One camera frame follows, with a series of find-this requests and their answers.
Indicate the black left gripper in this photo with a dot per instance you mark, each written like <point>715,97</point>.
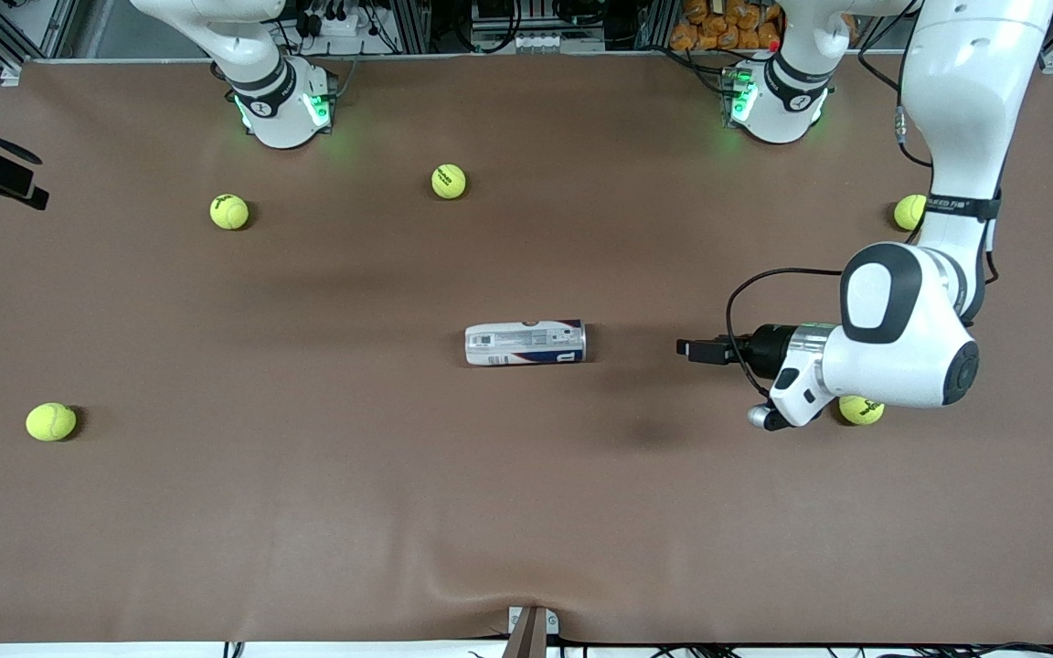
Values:
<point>771,350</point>

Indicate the white blue tennis ball can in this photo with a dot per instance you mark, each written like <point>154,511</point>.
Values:
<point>526,343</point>

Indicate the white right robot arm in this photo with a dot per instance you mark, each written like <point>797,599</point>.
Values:
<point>280,110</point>

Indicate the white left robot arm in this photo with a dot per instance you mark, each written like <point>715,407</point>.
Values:
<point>901,352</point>

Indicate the yellow tennis ball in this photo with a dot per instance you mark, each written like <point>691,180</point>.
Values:
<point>51,421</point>
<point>449,181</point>
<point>860,414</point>
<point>909,213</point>
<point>229,211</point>

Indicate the orange items in bag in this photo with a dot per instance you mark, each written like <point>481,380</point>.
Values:
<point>718,23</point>

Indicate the white power strip black plugs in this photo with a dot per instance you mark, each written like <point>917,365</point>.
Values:
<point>335,26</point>

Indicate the grey metal clamp bracket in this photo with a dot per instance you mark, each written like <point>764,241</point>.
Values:
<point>515,621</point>

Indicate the brown mounting post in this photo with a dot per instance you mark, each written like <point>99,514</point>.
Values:
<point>526,640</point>

